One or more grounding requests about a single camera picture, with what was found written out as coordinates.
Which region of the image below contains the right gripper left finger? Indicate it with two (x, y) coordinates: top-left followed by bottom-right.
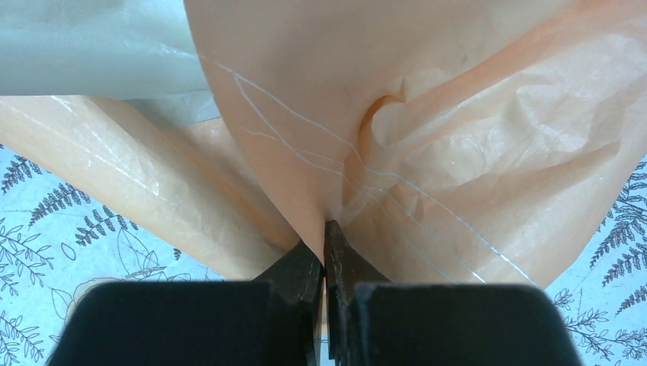
(50, 243), (324, 365)

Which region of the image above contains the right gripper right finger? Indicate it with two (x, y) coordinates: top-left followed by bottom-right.
(324, 220), (581, 365)

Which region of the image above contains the beige kraft wrapping paper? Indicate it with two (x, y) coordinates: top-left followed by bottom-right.
(1, 1), (646, 287)

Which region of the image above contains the floral patterned table mat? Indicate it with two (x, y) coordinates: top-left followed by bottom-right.
(1, 147), (646, 365)

